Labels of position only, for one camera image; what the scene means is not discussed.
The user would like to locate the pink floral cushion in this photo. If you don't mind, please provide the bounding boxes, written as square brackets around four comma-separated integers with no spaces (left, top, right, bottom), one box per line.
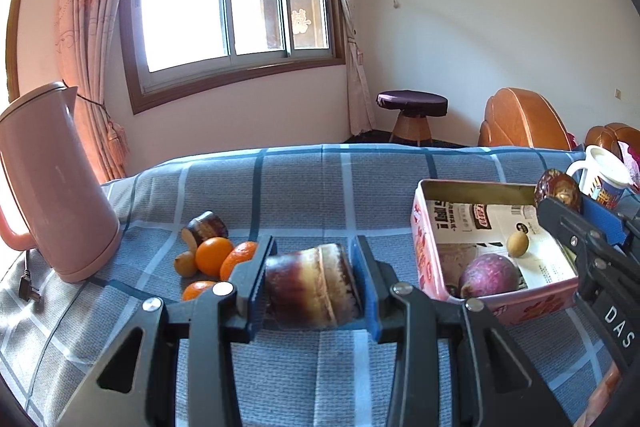
[620,139,640,188]

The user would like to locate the brown leather sofa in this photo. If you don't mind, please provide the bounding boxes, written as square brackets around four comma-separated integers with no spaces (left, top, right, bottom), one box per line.
[585,123,640,168]

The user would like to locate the black power plug cable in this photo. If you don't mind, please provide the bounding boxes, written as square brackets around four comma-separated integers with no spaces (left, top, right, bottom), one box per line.
[17,249,43,303]

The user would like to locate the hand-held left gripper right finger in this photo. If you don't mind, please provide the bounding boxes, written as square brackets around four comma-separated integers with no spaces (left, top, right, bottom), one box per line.
[350,234,573,427]

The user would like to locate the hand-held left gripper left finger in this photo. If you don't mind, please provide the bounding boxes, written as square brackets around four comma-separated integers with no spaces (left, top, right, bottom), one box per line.
[55,234,278,427]

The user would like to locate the newspaper lining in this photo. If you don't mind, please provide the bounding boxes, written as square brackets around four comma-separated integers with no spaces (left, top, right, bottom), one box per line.
[425,199,576,298]

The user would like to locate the brown longan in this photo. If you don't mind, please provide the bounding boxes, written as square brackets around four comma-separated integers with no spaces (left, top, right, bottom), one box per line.
[506,231,530,259]
[174,252,198,278]

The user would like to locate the curtain tieback with tassel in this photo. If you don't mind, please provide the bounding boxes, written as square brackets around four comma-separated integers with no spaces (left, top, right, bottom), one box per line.
[75,87,130,180]

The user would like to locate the small tangerine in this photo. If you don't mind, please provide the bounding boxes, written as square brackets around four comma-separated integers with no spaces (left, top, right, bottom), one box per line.
[181,280,218,303]
[220,241,260,282]

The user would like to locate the brown framed window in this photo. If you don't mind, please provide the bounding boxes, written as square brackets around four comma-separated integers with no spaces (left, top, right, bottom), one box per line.
[120,0,347,115]

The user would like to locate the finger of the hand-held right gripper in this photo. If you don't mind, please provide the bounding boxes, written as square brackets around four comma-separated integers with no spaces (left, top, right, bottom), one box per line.
[581,194,640,254]
[537,196,625,282]

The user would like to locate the round stool with purple cover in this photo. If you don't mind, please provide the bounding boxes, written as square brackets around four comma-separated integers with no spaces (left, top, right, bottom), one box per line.
[376,90,449,146]

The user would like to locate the brown leather armchair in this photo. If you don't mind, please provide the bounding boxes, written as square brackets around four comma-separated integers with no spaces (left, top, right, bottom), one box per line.
[477,88,576,150]

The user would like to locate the pink electric kettle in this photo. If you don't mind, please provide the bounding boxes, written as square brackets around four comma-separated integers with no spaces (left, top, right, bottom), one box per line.
[0,81,122,284]

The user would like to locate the pink wide curtain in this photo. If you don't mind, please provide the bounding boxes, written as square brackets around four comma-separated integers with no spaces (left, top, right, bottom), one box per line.
[52,0,151,182]

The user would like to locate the purple passion fruit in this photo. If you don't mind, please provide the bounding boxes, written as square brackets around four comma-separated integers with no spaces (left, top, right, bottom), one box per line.
[457,253,526,299]

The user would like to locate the pink narrow curtain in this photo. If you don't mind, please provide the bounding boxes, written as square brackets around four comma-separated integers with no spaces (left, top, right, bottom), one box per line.
[320,0,376,134]

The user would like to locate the large orange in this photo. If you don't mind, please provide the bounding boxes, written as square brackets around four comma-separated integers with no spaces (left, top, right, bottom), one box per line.
[195,237,235,278]

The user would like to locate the white printed mug with lid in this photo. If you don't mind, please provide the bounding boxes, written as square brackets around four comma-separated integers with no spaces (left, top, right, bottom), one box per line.
[566,145,633,210]

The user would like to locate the blue plaid cloth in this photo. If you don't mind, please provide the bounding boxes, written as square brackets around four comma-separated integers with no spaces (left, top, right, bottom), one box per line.
[0,144,640,427]

